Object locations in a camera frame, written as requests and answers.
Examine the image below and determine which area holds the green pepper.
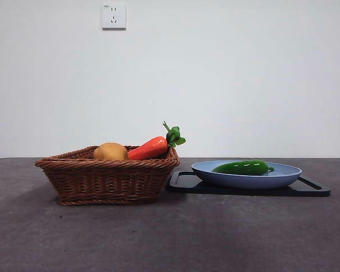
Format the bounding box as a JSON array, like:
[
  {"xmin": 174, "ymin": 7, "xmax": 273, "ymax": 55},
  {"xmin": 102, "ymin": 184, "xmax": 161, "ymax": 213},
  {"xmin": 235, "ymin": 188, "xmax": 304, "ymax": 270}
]
[{"xmin": 211, "ymin": 160, "xmax": 275, "ymax": 176}]

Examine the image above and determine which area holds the blue round plate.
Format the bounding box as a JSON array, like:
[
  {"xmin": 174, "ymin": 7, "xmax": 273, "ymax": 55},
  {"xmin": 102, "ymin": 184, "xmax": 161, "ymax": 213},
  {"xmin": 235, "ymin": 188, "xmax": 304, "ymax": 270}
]
[{"xmin": 191, "ymin": 160, "xmax": 303, "ymax": 190}]

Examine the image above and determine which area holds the orange carrot with green leaves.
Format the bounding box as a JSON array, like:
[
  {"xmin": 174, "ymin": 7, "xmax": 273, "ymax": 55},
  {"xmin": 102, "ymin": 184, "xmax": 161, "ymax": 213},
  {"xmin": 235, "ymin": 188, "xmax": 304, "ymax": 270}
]
[{"xmin": 127, "ymin": 121, "xmax": 187, "ymax": 160}]

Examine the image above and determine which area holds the black rectangular tray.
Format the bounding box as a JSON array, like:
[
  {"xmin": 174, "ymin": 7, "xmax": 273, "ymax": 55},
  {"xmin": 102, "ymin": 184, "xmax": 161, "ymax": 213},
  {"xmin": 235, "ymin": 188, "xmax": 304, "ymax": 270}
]
[{"xmin": 165, "ymin": 170, "xmax": 332, "ymax": 198}]

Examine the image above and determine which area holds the brown potato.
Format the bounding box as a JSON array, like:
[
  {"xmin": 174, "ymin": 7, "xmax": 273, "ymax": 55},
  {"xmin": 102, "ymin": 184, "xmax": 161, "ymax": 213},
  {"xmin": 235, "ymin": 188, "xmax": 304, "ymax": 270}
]
[{"xmin": 93, "ymin": 142, "xmax": 129, "ymax": 160}]

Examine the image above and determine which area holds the brown wicker basket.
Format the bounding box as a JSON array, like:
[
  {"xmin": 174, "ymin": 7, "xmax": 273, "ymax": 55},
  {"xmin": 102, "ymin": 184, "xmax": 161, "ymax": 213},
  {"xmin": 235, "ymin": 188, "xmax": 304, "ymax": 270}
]
[{"xmin": 35, "ymin": 144, "xmax": 181, "ymax": 206}]

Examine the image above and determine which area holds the white wall socket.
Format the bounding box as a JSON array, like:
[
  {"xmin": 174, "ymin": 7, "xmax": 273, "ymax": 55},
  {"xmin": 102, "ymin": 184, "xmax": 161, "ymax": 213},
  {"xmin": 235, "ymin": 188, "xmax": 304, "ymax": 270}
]
[{"xmin": 102, "ymin": 4, "xmax": 128, "ymax": 31}]

